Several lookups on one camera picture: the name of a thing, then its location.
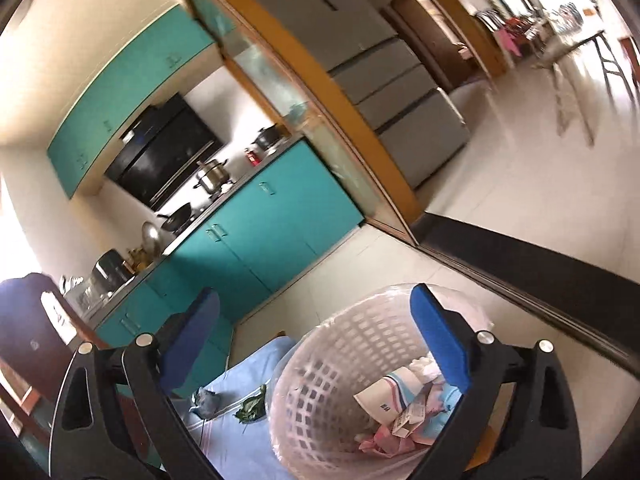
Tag steel bowl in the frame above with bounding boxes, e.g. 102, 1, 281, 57
141, 220, 164, 257

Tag folding table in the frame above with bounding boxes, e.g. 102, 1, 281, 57
536, 24, 632, 147

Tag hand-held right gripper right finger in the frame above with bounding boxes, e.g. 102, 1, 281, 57
400, 282, 584, 480

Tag grey refrigerator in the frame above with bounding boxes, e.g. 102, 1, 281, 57
254, 0, 472, 192

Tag steel cooking pot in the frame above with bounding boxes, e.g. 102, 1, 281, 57
192, 158, 232, 194

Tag white striped paper carton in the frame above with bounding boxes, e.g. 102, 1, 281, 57
353, 367, 429, 419

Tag black wok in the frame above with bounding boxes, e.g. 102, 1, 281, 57
156, 202, 194, 234

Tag blue striped blanket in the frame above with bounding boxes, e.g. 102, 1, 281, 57
186, 335, 302, 480

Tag brown wooden doorway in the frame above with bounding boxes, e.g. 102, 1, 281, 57
384, 0, 502, 95

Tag dark wooden chair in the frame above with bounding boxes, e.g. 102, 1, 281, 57
0, 272, 110, 443

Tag grey kitchen counter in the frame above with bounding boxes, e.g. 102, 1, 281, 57
75, 132, 307, 313

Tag teal wall cabinets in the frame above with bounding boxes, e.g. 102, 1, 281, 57
46, 0, 237, 202

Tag white plastic lattice basket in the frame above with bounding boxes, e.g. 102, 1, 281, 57
267, 282, 502, 480

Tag teal kitchen base cabinets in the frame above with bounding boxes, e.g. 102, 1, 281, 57
94, 139, 366, 362

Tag wooden framed glass door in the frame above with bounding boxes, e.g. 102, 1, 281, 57
171, 0, 432, 247

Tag black countertop appliance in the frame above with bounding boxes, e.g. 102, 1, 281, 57
92, 248, 134, 292

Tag black range hood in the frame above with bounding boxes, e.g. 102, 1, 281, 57
104, 91, 227, 209

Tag pink plastic bag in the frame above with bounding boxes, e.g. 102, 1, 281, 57
356, 422, 402, 459

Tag green leaves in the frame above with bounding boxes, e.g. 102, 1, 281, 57
234, 383, 267, 424

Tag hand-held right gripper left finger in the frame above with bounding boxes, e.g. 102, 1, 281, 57
47, 287, 236, 480

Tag black cooking pot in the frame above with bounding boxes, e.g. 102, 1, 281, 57
253, 126, 282, 154

